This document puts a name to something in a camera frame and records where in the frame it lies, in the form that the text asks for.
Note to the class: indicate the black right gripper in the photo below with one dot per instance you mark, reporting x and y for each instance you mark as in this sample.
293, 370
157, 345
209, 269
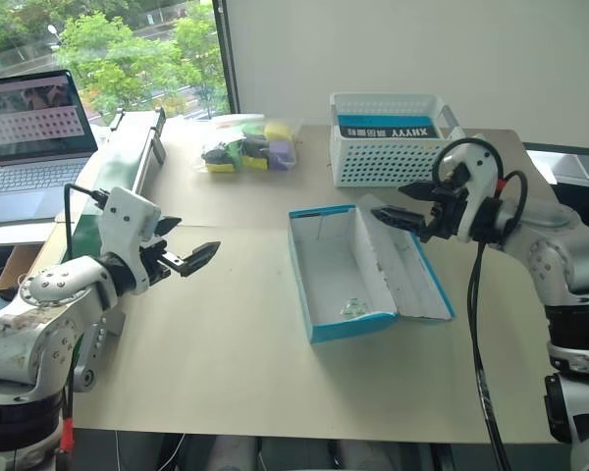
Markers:
446, 213

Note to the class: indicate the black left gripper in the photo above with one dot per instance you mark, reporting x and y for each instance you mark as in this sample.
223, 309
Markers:
158, 262

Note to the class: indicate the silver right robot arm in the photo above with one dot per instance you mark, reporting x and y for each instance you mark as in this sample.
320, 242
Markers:
554, 245

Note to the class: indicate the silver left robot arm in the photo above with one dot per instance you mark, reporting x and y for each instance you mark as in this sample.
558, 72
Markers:
44, 314

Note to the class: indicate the blue cardboard box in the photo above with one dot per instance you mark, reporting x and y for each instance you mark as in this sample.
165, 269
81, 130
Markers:
338, 275

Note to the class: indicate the green white long device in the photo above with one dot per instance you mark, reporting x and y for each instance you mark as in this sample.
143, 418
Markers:
113, 167

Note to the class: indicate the brown cardboard box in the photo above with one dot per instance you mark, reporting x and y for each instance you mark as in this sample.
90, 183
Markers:
17, 265

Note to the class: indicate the white perforated plastic basket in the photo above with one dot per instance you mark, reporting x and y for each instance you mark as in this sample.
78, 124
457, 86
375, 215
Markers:
383, 159

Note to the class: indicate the blue printed label card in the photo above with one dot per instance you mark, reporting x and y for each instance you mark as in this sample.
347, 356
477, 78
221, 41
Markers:
388, 126

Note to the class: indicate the yellow and black sponge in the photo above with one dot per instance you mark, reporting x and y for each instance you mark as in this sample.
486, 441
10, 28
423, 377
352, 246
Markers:
253, 162

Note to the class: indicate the clear plastic bag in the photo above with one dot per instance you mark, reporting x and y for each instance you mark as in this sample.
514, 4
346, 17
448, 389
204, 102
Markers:
248, 147

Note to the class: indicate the small clear desiccant packet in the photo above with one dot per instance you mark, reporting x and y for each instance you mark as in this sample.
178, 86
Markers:
352, 307

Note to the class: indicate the purple sponge block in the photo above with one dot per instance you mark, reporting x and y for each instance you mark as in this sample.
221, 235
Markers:
281, 153

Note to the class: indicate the yellow sponge block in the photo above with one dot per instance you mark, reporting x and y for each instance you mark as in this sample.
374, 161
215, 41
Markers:
277, 131

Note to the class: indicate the white side desk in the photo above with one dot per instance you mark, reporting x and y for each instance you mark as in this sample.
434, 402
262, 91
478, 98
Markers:
559, 164

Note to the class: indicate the grey open laptop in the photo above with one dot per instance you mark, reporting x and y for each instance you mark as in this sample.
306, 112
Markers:
29, 181

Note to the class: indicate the black chair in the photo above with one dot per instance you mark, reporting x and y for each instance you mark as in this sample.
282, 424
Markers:
584, 203

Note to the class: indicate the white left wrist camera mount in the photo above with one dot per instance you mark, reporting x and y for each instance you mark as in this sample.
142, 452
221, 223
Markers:
125, 221

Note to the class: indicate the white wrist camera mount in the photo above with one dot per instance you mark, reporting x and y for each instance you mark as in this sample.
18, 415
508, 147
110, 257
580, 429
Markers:
125, 221
476, 196

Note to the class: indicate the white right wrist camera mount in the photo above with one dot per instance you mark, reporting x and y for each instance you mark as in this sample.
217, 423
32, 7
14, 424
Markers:
476, 196

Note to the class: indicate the black window frame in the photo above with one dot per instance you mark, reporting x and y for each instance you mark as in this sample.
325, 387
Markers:
227, 54

